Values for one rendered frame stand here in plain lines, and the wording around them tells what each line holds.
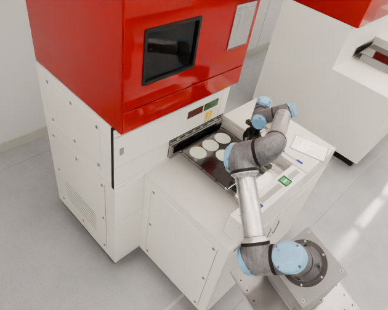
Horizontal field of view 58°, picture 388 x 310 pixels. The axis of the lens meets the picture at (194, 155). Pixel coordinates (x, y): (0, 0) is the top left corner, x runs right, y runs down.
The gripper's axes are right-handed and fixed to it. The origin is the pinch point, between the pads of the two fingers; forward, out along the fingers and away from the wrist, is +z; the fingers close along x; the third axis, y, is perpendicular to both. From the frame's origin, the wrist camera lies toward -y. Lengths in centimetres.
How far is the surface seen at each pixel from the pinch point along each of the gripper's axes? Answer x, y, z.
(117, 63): -73, 31, -65
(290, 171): 18.3, 24.5, -4.7
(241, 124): -2.3, -13.7, -5.2
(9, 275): -140, 33, 91
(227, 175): -15.3, 23.4, 1.4
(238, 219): -17, 56, -5
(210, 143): -21.8, -1.9, 1.3
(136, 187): -63, 20, 18
